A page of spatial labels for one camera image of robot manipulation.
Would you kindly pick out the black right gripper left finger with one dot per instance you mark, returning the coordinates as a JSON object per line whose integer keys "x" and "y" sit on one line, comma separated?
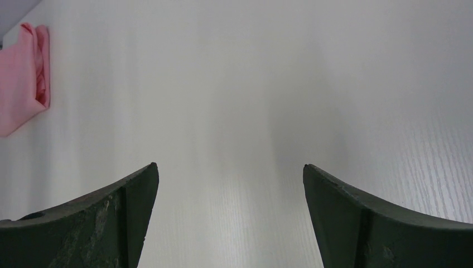
{"x": 105, "y": 228}

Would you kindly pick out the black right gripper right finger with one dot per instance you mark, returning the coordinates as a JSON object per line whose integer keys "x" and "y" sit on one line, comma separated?
{"x": 356, "y": 229}

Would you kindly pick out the pink t-shirt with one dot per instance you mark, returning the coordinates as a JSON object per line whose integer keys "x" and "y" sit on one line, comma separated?
{"x": 25, "y": 77}

